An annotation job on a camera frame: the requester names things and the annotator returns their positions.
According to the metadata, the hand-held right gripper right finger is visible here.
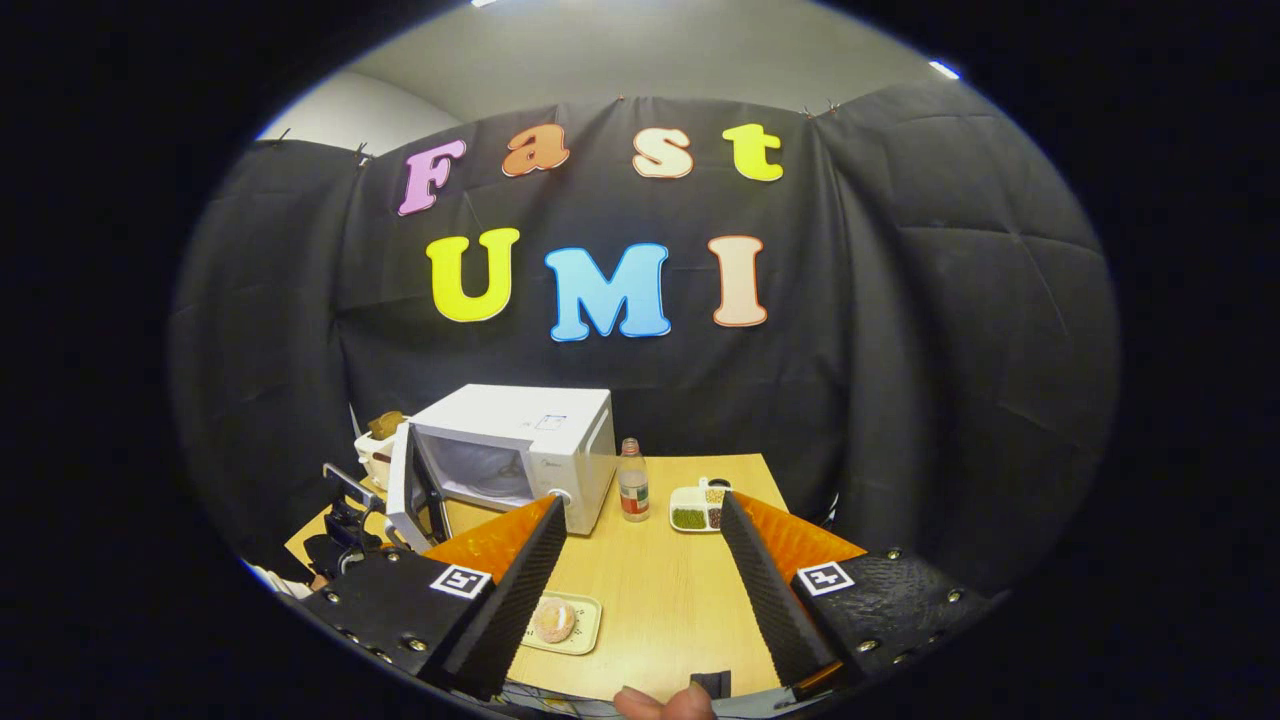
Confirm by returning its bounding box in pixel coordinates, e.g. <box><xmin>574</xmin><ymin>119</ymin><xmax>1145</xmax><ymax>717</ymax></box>
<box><xmin>720</xmin><ymin>490</ymin><xmax>991</xmax><ymax>701</ymax></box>

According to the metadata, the small clear bottle red label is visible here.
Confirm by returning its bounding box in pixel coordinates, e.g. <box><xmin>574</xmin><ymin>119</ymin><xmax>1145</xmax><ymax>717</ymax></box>
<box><xmin>617</xmin><ymin>438</ymin><xmax>651</xmax><ymax>523</ymax></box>

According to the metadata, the white toaster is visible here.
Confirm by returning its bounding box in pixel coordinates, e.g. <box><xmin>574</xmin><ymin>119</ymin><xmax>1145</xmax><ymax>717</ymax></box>
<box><xmin>354</xmin><ymin>412</ymin><xmax>411</xmax><ymax>491</ymax></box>

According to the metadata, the pale green tray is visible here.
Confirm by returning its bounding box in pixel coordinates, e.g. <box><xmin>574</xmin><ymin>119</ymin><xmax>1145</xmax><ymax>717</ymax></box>
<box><xmin>520</xmin><ymin>592</ymin><xmax>603</xmax><ymax>657</ymax></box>

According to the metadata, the white microwave oven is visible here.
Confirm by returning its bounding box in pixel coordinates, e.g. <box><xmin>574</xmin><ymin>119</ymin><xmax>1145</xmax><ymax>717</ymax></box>
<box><xmin>385</xmin><ymin>384</ymin><xmax>618</xmax><ymax>553</ymax></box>

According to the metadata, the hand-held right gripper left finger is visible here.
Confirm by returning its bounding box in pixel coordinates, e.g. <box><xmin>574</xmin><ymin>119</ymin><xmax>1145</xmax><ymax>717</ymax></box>
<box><xmin>300</xmin><ymin>494</ymin><xmax>568</xmax><ymax>701</ymax></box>

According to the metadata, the white divided dish with beans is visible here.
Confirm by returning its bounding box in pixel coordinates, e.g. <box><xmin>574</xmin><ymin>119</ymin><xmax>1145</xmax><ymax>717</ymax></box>
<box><xmin>669</xmin><ymin>478</ymin><xmax>736</xmax><ymax>534</ymax></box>

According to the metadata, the black backdrop cloth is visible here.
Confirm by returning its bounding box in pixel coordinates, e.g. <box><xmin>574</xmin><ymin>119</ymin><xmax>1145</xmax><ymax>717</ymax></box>
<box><xmin>168</xmin><ymin>80</ymin><xmax>1121</xmax><ymax>591</ymax></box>

